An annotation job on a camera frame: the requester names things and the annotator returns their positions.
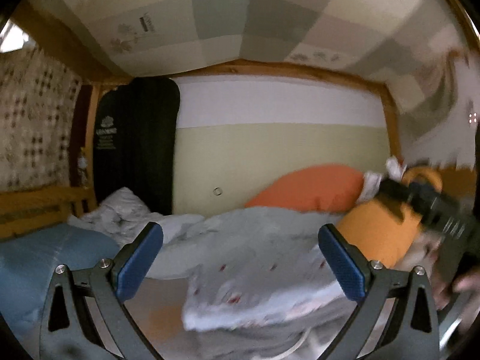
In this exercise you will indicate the yellow tiger-striped plush pillow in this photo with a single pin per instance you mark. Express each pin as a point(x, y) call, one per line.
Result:
point(381, 228)

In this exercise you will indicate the blue pillow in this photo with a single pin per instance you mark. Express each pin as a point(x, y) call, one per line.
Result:
point(28, 263)

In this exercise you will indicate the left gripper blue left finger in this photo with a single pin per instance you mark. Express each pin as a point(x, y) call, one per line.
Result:
point(68, 330)

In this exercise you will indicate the orange pillow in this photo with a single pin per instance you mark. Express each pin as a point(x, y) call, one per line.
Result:
point(324, 188)

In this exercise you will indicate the light blue kitty pants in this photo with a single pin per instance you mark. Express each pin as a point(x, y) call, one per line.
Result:
point(258, 289)

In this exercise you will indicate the plaid patterned curtain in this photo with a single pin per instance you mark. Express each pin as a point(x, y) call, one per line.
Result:
point(38, 100)

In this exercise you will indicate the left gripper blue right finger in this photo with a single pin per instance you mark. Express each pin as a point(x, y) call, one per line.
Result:
point(395, 315)

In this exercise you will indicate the wooden bed frame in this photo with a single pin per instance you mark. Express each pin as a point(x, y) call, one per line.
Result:
point(26, 211)

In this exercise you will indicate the checkered canopy fabric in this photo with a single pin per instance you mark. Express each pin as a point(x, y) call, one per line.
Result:
point(404, 44)

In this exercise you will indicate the black hanging garment bag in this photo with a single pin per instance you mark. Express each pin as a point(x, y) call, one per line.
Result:
point(134, 139)

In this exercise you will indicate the person right hand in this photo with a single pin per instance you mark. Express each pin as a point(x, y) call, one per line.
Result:
point(442, 292)

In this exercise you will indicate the folded grey sweatpants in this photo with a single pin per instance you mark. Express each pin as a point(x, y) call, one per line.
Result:
point(304, 338)

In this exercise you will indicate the grey-blue crumpled blanket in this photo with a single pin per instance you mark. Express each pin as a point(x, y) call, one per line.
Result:
point(191, 240)

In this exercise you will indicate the white wall power socket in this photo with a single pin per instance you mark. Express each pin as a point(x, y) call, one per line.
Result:
point(472, 114)

